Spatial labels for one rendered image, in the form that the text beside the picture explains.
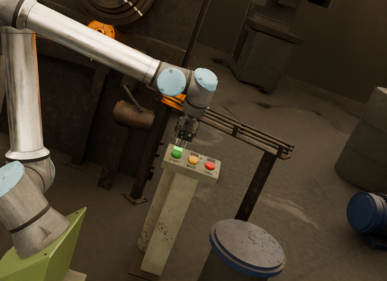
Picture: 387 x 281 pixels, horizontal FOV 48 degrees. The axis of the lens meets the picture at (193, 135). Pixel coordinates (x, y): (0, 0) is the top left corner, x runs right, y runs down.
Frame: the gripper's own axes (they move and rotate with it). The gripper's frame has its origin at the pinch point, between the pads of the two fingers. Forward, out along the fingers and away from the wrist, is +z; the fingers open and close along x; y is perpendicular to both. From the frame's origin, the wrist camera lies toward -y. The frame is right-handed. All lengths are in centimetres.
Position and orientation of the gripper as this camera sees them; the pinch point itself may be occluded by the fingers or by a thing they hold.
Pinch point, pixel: (180, 143)
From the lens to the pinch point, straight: 176.9
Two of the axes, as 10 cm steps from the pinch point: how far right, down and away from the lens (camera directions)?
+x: 9.4, 3.4, 0.6
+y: -1.8, 6.3, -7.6
